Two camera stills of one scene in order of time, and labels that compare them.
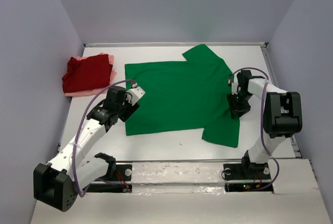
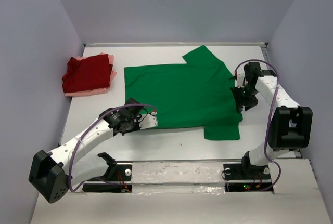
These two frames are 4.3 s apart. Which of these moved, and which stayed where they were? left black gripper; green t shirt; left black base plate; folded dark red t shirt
Moved: left black gripper
Stayed: folded dark red t shirt; left black base plate; green t shirt
